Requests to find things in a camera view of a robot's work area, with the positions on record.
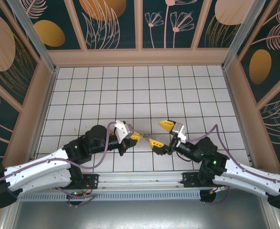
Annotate grey slotted cable duct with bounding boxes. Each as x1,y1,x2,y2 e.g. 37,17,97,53
19,190,202,201

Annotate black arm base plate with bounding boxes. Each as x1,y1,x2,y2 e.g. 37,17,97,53
77,173,99,190
182,172,204,189

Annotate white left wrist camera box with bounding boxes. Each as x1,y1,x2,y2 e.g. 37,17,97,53
113,120,135,144

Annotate grey metal sheet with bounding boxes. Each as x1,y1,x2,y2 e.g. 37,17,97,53
10,199,270,229

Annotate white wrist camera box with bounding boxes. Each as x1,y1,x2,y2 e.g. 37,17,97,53
113,120,135,144
170,122,187,144

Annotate aluminium frame post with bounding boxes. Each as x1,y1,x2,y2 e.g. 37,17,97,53
6,0,57,73
222,0,278,70

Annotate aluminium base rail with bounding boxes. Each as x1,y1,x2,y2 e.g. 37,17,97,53
10,169,270,191

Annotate yellow connector with red wires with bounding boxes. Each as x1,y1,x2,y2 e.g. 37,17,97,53
208,185,227,195
82,181,94,198

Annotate aluminium table edge rail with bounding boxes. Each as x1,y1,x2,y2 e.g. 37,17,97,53
222,68,259,169
31,67,59,159

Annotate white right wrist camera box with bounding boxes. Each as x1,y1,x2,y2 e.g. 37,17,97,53
170,122,187,144

